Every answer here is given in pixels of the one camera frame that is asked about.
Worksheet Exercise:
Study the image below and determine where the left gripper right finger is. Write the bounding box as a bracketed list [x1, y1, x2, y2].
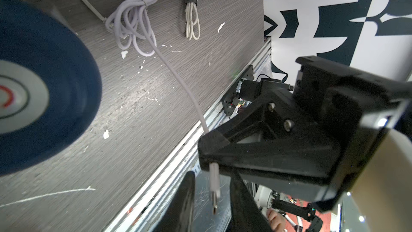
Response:
[225, 170, 272, 232]

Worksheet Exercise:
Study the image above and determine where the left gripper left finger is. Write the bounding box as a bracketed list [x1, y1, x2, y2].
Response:
[152, 171, 195, 232]

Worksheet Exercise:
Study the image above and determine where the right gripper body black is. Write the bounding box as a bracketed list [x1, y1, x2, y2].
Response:
[198, 56, 412, 211]

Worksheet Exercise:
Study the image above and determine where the lavender USB cable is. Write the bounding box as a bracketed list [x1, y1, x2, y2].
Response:
[105, 0, 222, 215]

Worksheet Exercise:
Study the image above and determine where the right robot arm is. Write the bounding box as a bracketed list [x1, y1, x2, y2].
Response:
[198, 56, 412, 232]

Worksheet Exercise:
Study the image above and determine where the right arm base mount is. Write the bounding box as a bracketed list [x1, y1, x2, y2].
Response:
[221, 65, 294, 117]

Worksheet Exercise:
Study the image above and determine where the beige bundled USB cable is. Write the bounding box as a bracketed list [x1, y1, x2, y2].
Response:
[182, 0, 202, 41]

